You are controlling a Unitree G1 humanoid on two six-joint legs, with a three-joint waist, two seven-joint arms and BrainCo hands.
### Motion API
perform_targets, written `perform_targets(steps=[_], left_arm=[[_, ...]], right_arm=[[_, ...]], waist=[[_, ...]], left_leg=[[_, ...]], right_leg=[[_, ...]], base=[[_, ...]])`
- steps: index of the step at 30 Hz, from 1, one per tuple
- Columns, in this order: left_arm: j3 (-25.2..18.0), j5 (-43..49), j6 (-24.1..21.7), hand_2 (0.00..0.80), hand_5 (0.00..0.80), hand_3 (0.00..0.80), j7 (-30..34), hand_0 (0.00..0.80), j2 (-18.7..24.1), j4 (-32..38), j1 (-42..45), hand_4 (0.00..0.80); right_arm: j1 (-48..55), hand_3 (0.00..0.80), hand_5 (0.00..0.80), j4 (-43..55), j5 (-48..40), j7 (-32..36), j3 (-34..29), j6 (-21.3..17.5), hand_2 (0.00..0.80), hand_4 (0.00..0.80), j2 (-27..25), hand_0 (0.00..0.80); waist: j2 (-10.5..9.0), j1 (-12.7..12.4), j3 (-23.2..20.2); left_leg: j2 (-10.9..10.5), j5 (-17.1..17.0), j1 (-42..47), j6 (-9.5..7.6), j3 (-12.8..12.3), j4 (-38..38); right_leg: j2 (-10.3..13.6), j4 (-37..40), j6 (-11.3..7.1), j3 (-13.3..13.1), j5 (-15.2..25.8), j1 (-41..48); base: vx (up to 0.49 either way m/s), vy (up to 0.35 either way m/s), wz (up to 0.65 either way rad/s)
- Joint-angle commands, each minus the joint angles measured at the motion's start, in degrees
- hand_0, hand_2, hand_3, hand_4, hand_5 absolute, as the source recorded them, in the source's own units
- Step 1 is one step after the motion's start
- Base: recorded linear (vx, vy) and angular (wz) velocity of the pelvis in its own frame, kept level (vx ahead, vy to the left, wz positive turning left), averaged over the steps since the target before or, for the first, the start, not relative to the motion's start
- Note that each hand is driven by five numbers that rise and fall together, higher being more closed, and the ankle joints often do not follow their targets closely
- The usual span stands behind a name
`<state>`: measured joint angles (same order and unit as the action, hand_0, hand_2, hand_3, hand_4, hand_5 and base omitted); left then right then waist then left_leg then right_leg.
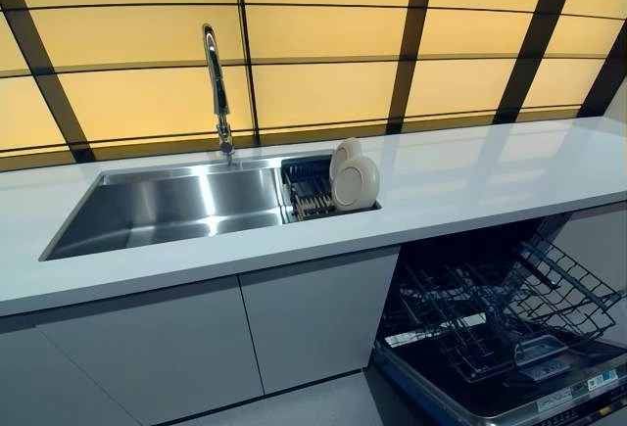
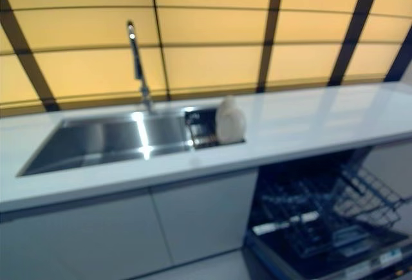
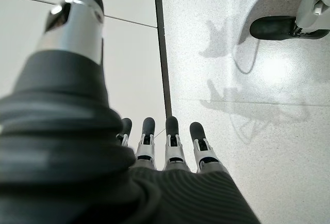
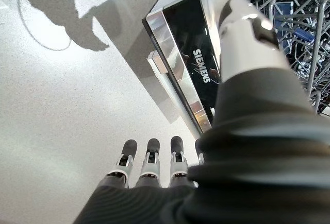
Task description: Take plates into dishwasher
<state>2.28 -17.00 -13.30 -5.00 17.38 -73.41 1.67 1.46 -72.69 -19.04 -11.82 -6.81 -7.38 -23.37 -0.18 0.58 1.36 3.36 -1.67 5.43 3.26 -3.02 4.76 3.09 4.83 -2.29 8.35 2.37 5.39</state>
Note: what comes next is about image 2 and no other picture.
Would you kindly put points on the large cream round plate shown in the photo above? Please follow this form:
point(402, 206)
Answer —
point(230, 125)

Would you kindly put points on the black dish drying rack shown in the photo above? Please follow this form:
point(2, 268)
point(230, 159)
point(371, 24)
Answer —
point(201, 132)

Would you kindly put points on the narrow white cabinet door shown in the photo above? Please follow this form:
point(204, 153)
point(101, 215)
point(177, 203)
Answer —
point(206, 215)

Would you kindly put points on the chrome gooseneck kitchen faucet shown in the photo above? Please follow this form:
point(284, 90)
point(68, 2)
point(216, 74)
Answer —
point(137, 64)

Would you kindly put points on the stainless steel sink basin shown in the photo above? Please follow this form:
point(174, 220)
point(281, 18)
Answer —
point(106, 141)

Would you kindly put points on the wide white cabinet door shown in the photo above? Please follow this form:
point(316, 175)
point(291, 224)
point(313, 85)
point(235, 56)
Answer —
point(80, 238)

